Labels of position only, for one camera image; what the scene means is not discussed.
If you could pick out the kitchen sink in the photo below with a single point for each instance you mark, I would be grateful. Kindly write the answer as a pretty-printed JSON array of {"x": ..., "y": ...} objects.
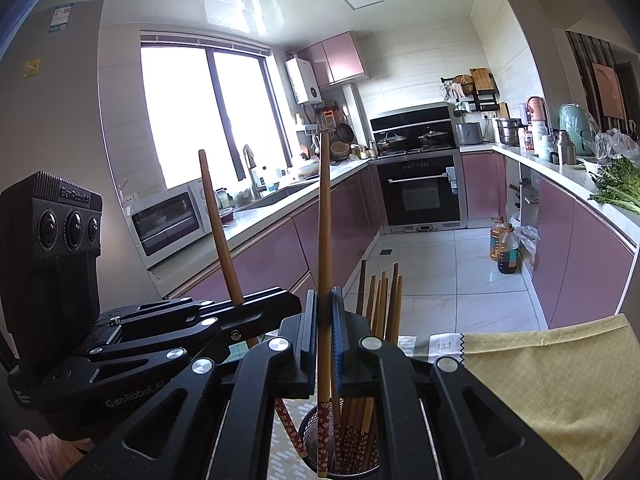
[{"x": 280, "y": 195}]

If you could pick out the white microwave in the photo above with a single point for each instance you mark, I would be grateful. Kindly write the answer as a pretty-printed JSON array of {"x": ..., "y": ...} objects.
[{"x": 165, "y": 220}]

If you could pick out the yellow cloth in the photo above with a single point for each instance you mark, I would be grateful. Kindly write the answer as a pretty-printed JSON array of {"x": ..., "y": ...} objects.
[{"x": 550, "y": 375}]

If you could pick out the white plastic bag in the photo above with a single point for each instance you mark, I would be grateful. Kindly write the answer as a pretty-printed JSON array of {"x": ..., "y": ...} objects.
[{"x": 527, "y": 240}]

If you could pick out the pink wall cabinet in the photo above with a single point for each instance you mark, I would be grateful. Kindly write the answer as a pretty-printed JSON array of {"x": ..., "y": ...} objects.
[{"x": 340, "y": 57}]

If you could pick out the steel thermos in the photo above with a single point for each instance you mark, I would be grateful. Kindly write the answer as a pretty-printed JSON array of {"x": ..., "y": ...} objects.
[{"x": 565, "y": 150}]

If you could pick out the woven basket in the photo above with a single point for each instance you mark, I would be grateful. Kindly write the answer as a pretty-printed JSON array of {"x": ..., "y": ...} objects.
[{"x": 341, "y": 149}]

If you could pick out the kitchen window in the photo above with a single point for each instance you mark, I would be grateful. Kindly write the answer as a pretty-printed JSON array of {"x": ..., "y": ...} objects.
[{"x": 175, "y": 110}]

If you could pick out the clear plastic bag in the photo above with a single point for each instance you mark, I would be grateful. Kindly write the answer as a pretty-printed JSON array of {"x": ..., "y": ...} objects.
[{"x": 617, "y": 145}]

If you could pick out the steel pot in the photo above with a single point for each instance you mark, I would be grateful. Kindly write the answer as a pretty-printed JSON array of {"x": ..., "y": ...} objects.
[{"x": 508, "y": 132}]

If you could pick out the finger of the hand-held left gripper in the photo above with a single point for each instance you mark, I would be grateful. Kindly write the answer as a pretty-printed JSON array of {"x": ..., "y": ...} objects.
[
  {"x": 240, "y": 330},
  {"x": 260, "y": 300}
]

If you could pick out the silver toaster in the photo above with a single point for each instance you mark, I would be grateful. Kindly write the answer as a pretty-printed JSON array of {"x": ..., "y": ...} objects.
[{"x": 470, "y": 134}]

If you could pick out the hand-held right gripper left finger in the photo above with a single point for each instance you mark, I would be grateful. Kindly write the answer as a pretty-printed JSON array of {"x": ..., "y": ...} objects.
[{"x": 307, "y": 350}]

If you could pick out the black frying pan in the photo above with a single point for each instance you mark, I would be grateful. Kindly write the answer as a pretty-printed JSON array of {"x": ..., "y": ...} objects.
[{"x": 344, "y": 132}]

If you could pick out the black lidded wok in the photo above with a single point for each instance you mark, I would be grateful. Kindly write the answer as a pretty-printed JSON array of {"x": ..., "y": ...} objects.
[
  {"x": 432, "y": 139},
  {"x": 391, "y": 141}
]

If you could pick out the pink base cabinet run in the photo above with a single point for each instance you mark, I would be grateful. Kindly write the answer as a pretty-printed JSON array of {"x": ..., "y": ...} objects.
[
  {"x": 270, "y": 245},
  {"x": 575, "y": 240}
]

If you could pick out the black range hood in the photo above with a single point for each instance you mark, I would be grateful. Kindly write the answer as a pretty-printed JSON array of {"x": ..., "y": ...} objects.
[{"x": 410, "y": 120}]

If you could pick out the leafy greens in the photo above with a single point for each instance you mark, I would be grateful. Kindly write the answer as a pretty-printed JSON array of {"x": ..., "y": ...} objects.
[{"x": 620, "y": 185}]

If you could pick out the black wall rack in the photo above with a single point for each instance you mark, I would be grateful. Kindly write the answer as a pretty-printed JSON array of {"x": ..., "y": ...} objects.
[{"x": 482, "y": 95}]

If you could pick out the cooking oil bottles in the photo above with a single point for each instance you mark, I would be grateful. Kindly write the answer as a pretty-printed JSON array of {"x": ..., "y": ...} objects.
[{"x": 509, "y": 252}]

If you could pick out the mint green appliance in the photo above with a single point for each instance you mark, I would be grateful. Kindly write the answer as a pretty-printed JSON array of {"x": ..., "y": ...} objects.
[{"x": 575, "y": 125}]

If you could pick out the white water heater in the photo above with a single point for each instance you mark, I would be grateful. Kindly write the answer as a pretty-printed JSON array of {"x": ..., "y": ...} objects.
[{"x": 302, "y": 80}]

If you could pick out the framed wall picture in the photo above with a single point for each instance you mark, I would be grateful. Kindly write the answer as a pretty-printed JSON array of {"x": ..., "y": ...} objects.
[{"x": 607, "y": 90}]

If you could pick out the black built-in oven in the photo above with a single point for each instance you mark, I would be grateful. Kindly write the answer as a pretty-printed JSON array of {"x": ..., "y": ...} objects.
[{"x": 420, "y": 190}]

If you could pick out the white container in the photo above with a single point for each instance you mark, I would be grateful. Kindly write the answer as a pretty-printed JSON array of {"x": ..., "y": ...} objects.
[{"x": 539, "y": 135}]

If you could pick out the grey refrigerator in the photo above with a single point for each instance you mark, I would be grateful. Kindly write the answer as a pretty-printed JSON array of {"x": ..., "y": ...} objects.
[{"x": 60, "y": 120}]

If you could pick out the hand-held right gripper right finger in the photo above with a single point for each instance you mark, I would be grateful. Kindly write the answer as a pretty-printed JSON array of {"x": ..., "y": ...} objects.
[{"x": 339, "y": 345}]

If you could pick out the beige bowl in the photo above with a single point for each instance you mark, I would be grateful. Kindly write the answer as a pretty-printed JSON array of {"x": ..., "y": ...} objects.
[{"x": 307, "y": 169}]

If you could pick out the pink kettle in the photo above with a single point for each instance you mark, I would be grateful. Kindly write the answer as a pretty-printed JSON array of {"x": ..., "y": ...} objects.
[{"x": 537, "y": 110}]

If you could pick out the black mesh holder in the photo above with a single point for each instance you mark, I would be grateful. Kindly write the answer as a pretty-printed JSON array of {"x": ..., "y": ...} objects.
[{"x": 310, "y": 440}]

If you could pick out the yellow oil bottle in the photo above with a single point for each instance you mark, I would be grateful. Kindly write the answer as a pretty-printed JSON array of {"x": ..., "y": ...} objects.
[{"x": 496, "y": 237}]

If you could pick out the person's left hand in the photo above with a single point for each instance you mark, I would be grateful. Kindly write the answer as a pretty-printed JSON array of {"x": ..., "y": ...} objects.
[{"x": 40, "y": 452}]

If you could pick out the steel faucet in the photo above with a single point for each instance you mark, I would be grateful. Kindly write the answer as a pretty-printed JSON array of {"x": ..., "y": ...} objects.
[{"x": 248, "y": 165}]

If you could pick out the red-tipped wooden chopstick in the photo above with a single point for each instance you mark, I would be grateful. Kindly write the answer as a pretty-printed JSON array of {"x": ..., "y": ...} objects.
[
  {"x": 220, "y": 230},
  {"x": 324, "y": 235}
]

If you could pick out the bunch of wooden chopsticks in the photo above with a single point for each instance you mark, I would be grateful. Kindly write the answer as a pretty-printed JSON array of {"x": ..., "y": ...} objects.
[{"x": 382, "y": 310}]

